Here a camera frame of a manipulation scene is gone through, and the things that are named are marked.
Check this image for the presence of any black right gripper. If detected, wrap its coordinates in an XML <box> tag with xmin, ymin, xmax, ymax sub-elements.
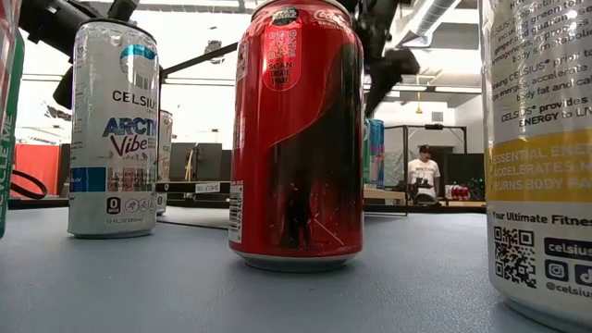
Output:
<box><xmin>355</xmin><ymin>0</ymin><xmax>421</xmax><ymax>117</ymax></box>

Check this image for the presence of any silver can blue tab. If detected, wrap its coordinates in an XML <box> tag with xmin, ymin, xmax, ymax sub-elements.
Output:
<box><xmin>363</xmin><ymin>118</ymin><xmax>387</xmax><ymax>190</ymax></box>

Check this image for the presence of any green Sprite can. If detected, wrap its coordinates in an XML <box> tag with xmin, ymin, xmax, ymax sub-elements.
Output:
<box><xmin>0</xmin><ymin>27</ymin><xmax>26</xmax><ymax>240</ymax></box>

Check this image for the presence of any ceiling light strip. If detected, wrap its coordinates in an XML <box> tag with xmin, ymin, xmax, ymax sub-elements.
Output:
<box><xmin>363</xmin><ymin>84</ymin><xmax>483</xmax><ymax>94</ymax></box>

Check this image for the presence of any white Celsius Arctic Vibe can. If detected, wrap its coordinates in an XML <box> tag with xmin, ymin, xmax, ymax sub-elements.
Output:
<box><xmin>67</xmin><ymin>18</ymin><xmax>162</xmax><ymax>241</ymax></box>

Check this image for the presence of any red board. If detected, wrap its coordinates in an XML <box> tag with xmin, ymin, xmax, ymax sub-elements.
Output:
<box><xmin>12</xmin><ymin>142</ymin><xmax>62</xmax><ymax>196</ymax></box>

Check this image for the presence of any person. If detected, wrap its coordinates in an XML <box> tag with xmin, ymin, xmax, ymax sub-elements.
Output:
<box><xmin>406</xmin><ymin>143</ymin><xmax>442</xmax><ymax>199</ymax></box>

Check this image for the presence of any black background screen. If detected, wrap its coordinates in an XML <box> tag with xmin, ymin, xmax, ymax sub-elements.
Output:
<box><xmin>443</xmin><ymin>153</ymin><xmax>486</xmax><ymax>186</ymax></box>

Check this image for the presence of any white Celsius can orange print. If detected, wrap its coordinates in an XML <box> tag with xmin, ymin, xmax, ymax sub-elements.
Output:
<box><xmin>155</xmin><ymin>109</ymin><xmax>174</xmax><ymax>217</ymax></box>

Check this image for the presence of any dark monitor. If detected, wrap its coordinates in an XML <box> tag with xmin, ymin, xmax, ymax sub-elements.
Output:
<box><xmin>197</xmin><ymin>142</ymin><xmax>224</xmax><ymax>182</ymax></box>
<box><xmin>168</xmin><ymin>142</ymin><xmax>199</xmax><ymax>182</ymax></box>

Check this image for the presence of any dark ceiling device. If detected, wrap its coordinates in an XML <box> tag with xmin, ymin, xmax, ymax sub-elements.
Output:
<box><xmin>204</xmin><ymin>40</ymin><xmax>224</xmax><ymax>65</ymax></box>

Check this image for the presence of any white yellow Celsius can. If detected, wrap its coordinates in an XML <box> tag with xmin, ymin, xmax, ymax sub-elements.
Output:
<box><xmin>478</xmin><ymin>0</ymin><xmax>592</xmax><ymax>333</ymax></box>

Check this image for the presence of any silver ventilation duct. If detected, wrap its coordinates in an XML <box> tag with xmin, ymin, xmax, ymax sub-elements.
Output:
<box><xmin>400</xmin><ymin>0</ymin><xmax>463</xmax><ymax>38</ymax></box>

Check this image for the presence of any black background rig frame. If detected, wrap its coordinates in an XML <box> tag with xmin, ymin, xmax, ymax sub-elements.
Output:
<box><xmin>406</xmin><ymin>122</ymin><xmax>469</xmax><ymax>156</ymax></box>

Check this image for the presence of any black cable loop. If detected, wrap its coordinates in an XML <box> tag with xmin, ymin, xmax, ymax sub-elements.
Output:
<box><xmin>9</xmin><ymin>169</ymin><xmax>49</xmax><ymax>201</ymax></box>

